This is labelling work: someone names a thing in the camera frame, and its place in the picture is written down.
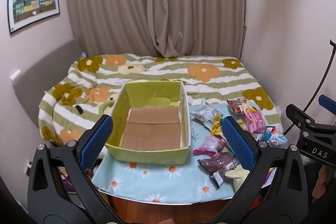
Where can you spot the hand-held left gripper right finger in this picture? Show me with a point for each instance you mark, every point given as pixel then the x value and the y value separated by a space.
pixel 239 142

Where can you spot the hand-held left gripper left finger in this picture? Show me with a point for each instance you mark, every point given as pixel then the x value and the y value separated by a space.
pixel 97 140

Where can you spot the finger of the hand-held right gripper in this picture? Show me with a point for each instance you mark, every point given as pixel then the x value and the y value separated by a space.
pixel 296 115
pixel 328 102

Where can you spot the green cardboard box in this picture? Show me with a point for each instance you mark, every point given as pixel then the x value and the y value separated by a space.
pixel 147 155

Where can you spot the person's right hand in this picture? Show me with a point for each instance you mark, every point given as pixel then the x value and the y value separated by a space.
pixel 319 184

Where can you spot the dark brown snack packet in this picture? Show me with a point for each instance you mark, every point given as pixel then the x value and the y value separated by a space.
pixel 218 161

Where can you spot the pink purple snack packet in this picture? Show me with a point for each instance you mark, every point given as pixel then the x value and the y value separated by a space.
pixel 210 144

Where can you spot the white blue snack packet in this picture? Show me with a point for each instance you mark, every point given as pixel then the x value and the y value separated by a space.
pixel 277 138

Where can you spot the small yellow snack packet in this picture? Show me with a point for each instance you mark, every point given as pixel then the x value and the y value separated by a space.
pixel 250 108

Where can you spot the brown white printed snack packet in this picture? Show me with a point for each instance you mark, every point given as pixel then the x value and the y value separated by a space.
pixel 236 106

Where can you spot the black white snack packet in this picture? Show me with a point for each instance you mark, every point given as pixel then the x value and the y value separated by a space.
pixel 219 178

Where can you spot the grey white snack packet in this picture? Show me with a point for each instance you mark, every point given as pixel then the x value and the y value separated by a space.
pixel 206 112

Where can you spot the green striped floral blanket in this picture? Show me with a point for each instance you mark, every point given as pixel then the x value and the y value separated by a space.
pixel 204 82

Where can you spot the light blue daisy tablecloth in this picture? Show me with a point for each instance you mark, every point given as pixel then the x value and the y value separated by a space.
pixel 170 182

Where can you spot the beige curtain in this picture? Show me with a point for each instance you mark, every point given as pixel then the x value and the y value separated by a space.
pixel 157 3

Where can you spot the white wall socket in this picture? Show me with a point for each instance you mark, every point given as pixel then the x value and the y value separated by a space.
pixel 29 167

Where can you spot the white wall fixture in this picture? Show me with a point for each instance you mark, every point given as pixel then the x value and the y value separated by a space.
pixel 15 75

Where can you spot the framed wall poster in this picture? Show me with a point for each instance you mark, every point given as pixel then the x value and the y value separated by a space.
pixel 34 3

